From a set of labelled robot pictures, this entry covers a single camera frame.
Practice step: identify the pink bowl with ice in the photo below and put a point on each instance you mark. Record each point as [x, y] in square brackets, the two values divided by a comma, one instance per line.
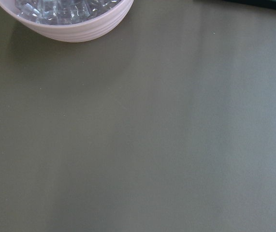
[74, 33]

